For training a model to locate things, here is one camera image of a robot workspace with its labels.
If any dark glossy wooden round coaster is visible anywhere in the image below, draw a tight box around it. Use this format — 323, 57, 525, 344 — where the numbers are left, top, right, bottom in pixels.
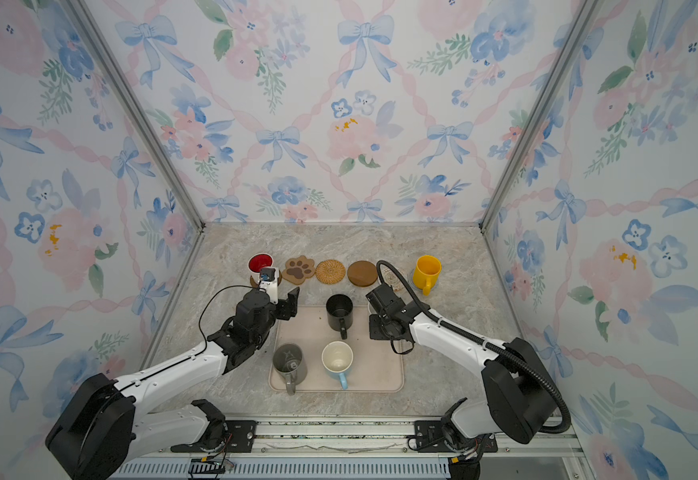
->
249, 274, 282, 287

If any cork paw print coaster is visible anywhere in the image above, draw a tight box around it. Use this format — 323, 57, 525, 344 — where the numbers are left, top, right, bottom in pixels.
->
281, 255, 316, 285

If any black mug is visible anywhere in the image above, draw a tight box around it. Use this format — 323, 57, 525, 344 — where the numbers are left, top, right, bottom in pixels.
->
325, 294, 354, 340

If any white mug red inside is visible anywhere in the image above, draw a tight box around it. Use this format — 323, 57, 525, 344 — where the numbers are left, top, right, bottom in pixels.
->
247, 253, 274, 284

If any yellow mug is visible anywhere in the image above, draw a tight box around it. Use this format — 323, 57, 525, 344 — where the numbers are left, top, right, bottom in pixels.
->
412, 255, 442, 296

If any woven rattan round coaster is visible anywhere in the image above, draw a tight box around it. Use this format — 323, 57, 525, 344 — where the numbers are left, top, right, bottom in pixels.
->
315, 259, 346, 285

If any plain round wooden coaster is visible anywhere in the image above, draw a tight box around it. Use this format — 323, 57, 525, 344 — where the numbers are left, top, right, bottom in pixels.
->
347, 260, 378, 288

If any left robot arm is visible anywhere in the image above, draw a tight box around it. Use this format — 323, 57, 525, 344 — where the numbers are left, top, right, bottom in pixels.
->
45, 288, 300, 479

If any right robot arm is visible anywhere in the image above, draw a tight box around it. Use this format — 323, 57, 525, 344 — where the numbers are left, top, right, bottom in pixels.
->
366, 284, 570, 451

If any beige serving tray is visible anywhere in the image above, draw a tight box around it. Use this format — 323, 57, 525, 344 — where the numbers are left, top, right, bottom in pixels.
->
275, 304, 404, 394

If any grey glass mug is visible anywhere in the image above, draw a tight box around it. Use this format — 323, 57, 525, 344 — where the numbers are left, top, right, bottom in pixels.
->
272, 343, 308, 395

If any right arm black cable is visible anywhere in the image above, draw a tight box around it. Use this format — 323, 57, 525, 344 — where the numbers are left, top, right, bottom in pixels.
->
375, 259, 572, 435

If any white mug blue handle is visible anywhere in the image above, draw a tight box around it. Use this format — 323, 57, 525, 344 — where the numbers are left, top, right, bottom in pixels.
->
321, 341, 354, 390

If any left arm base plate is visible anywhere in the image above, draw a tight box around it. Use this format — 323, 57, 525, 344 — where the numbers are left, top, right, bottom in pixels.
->
170, 420, 257, 455

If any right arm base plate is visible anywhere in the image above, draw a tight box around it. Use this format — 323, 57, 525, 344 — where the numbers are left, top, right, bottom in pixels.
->
407, 420, 498, 455

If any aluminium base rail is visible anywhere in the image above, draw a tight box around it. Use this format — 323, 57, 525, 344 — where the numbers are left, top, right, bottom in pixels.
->
107, 416, 594, 479

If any aluminium frame post left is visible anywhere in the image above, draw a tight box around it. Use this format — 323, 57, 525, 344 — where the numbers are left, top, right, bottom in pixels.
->
60, 0, 207, 232

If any aluminium frame post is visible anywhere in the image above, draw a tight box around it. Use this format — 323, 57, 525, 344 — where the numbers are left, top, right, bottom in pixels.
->
60, 0, 207, 232
482, 0, 602, 232

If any aluminium frame post right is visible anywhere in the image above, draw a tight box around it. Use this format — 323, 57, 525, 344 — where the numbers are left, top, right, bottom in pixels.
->
482, 0, 602, 232

